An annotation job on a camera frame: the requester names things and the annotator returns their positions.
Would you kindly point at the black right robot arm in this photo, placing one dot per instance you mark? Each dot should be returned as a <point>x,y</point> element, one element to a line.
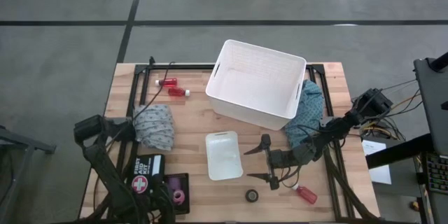
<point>336,127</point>

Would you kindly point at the dark grey side desk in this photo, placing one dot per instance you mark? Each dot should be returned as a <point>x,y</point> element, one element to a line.
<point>434,112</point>

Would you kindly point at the teal patterned cloth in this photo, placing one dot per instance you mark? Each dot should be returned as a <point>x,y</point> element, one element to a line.
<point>309,108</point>

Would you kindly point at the white paper sheet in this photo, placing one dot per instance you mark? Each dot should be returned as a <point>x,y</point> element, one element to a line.
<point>379,176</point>

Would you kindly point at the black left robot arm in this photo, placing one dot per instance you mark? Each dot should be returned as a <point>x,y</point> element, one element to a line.
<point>105,173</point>

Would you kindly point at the red pill bottle white cap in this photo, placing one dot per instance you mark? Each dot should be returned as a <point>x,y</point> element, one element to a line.
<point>176,92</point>
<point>169,82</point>
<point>308,195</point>

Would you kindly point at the purple bandage tape roll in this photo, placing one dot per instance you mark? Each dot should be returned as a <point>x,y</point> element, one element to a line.
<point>169,183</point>

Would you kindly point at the pink bandage tape roll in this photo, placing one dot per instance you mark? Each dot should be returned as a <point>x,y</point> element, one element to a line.
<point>174,196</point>

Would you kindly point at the small black plastic crate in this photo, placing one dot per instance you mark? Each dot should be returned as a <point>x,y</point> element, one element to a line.
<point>167,203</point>

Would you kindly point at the black aluminium rig frame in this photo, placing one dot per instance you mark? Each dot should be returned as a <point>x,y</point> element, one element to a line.
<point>182,66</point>

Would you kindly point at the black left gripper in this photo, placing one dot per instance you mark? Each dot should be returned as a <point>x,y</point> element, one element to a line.
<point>159,196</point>

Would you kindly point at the black first aid kit pouch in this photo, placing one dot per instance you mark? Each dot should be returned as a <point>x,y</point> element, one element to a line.
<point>140,175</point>

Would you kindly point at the black desk support beam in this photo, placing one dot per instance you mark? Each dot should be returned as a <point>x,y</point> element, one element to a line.
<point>395,152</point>

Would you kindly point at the grey diamond patterned cloth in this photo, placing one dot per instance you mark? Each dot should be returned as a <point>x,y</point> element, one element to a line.
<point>154,127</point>

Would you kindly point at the black tape roll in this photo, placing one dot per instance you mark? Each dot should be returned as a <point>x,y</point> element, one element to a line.
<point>247,196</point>

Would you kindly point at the black keyboard coloured keys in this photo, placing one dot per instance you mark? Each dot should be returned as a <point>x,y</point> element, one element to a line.
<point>437,173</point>

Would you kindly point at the large white perforated basket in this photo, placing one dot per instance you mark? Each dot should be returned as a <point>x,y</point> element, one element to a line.
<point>255,87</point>

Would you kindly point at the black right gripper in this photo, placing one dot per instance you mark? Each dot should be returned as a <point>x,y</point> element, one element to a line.
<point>281,159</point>

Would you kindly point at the small white plastic bin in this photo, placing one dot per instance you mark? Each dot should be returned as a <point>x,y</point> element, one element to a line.
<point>224,155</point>

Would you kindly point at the grey metal stand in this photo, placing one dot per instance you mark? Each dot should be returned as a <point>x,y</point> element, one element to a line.
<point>28,144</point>

